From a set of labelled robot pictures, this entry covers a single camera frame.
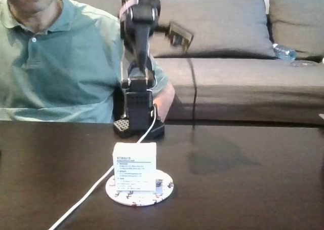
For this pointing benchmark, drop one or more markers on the white servo box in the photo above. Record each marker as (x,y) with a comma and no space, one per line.
(134,169)

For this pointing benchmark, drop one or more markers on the wide grey sofa cushion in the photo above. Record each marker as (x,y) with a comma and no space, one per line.
(222,17)

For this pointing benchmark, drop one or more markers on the person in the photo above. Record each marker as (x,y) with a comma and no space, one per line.
(63,62)

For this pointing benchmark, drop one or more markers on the grey sofa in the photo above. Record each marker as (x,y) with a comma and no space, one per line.
(253,88)

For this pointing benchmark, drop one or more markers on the clear plastic water bottle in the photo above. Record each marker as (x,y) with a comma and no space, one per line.
(283,52)

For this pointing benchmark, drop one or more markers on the round patterned white coaster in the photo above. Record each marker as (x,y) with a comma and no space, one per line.
(141,198)

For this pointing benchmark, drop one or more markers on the clear glass dish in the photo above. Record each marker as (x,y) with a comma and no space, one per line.
(303,64)

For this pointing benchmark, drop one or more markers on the black camera box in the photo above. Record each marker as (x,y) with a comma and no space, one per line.
(180,36)

